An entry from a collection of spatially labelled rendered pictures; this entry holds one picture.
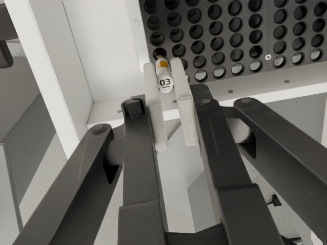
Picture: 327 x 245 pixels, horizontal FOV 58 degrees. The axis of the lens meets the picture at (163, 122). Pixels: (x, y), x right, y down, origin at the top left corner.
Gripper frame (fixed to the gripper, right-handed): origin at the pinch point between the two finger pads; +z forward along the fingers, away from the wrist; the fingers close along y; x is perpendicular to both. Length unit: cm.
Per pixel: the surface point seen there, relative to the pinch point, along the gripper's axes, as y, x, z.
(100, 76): -7.3, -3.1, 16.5
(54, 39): -9.0, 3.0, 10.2
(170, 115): -0.1, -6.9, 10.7
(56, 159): -56, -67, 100
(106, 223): -44, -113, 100
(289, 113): 23.0, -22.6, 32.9
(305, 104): 23.0, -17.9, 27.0
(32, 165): -40, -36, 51
